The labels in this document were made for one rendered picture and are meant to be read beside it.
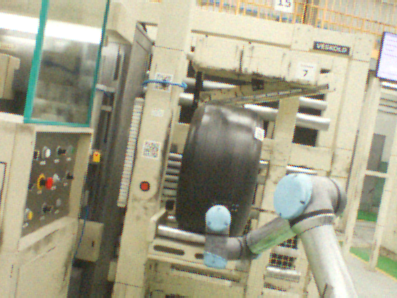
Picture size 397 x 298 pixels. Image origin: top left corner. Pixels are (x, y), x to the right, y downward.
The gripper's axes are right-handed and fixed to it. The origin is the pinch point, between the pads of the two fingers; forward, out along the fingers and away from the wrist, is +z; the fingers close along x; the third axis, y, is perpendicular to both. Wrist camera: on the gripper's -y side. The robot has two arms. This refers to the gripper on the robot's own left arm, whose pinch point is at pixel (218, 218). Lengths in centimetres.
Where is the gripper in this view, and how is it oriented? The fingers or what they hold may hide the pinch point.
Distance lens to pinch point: 174.3
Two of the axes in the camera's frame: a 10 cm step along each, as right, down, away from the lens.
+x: -9.8, -1.8, 0.8
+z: 0.7, 0.8, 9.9
